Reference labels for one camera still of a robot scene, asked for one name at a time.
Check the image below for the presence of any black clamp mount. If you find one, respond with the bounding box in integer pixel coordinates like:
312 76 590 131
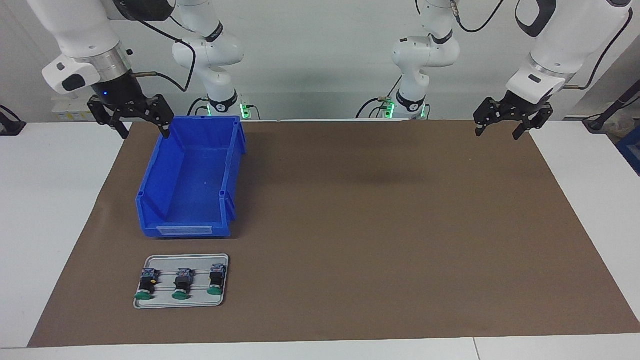
0 104 27 137

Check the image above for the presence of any brown table mat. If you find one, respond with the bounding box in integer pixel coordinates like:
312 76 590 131
27 119 640 348

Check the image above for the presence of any blue plastic storage bin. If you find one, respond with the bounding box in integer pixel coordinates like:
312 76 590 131
135 115 247 239

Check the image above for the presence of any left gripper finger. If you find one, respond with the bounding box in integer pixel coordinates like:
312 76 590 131
473 97 507 137
512 102 555 141

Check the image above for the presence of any black stand pole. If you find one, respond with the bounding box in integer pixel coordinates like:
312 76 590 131
582 80 640 133

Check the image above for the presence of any silver metal tray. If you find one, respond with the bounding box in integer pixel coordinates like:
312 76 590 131
132 253 230 310

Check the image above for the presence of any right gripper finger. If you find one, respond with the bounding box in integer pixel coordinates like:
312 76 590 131
87 96 131 140
136 93 175 140

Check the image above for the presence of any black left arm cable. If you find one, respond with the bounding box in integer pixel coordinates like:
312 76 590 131
450 0 635 91

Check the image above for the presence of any black base cable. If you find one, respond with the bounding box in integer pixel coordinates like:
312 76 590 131
355 75 403 120

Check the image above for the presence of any green push button switch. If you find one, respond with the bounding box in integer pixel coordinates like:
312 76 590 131
171 267 196 301
207 263 227 296
134 268 161 301

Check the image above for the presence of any blue crate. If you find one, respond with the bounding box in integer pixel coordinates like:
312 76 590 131
616 127 640 177

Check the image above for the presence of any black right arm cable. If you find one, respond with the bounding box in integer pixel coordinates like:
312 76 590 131
131 15 197 93

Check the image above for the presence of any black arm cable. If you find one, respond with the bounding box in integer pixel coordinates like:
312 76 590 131
450 0 635 91
131 15 197 93

